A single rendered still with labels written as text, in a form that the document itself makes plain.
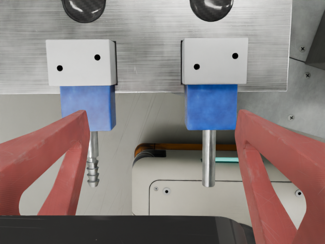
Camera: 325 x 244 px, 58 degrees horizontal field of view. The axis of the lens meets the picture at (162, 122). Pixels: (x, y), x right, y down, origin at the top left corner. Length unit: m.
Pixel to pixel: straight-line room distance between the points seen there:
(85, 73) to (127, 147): 0.93
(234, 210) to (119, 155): 0.49
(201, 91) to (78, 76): 0.10
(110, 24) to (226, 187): 0.73
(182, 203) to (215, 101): 0.69
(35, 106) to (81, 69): 0.99
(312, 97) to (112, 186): 0.98
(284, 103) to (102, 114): 0.20
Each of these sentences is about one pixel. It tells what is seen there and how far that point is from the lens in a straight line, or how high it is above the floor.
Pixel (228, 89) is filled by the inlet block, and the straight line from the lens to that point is 0.25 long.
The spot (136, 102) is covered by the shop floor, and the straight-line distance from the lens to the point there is 1.13.
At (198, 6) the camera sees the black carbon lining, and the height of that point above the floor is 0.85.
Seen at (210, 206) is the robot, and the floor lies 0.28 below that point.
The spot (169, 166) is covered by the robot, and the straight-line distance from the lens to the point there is 0.89.
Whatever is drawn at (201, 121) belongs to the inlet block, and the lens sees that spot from 0.25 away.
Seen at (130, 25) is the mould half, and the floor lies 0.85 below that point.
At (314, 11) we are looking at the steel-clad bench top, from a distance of 0.36.
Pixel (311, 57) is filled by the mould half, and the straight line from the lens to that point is 0.34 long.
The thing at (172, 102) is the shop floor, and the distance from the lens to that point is 1.12.
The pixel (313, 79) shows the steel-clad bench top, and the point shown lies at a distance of 0.36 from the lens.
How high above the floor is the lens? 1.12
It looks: 80 degrees down
